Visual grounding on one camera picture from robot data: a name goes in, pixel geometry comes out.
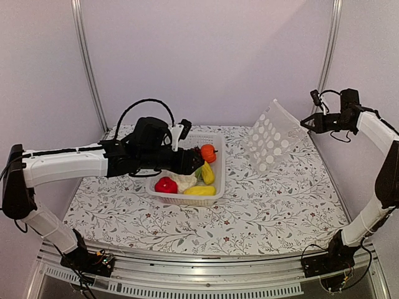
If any floral patterned table mat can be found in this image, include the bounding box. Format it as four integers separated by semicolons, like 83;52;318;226
64;126;348;255

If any dark red grape bunch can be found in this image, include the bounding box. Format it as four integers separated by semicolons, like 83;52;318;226
192;146;201;156

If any red bell pepper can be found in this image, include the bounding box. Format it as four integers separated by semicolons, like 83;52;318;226
154;177;178;194

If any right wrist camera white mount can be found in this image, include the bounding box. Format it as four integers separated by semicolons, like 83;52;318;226
310;90;329;115

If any yellow squash right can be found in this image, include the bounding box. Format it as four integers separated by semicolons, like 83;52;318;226
201;161;215;185

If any aluminium front rail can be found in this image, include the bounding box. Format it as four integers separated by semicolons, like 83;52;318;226
27;241;392;298

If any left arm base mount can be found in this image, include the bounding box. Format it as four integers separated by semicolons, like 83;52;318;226
60;248;115;278

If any left aluminium frame post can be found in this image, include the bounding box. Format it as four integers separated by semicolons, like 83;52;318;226
71;0;108;132

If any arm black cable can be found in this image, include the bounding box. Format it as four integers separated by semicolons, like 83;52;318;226
115;98;175;141
317;89;352;143

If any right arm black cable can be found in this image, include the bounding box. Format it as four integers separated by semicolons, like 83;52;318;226
317;89;352;143

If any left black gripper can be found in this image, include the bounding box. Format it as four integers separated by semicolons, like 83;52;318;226
139;147;206;176

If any white cauliflower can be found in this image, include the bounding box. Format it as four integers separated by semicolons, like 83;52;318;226
168;172;197;194

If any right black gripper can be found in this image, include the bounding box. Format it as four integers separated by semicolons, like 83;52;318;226
301;112;355;134

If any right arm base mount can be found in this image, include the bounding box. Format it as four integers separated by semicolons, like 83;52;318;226
300;244;355;294

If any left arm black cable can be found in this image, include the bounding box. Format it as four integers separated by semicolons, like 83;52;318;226
115;98;175;141

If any orange mini pumpkin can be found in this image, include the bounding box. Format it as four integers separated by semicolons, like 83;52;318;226
200;144;217;164

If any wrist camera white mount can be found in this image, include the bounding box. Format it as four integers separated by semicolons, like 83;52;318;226
310;90;329;115
168;119;192;151

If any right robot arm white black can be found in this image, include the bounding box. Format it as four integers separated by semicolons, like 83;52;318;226
300;88;398;272

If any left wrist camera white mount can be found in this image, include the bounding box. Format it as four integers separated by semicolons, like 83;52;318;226
168;119;192;151

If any right aluminium frame post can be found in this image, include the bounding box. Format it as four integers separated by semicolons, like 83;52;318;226
311;0;343;116

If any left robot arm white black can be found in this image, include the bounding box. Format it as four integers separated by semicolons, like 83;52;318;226
1;116;204;270

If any clear zip top bag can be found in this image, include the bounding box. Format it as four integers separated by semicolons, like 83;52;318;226
242;99;307;175

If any yellow squash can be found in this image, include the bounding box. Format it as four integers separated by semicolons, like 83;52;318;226
201;161;215;185
183;186;216;196

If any white plastic mesh basket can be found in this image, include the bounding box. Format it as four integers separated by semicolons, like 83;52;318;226
145;132;226;206

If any yellow squash left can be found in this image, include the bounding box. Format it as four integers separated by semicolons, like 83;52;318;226
183;186;216;196

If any aluminium frame post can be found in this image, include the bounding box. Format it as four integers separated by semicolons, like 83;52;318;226
71;0;108;132
311;0;343;116

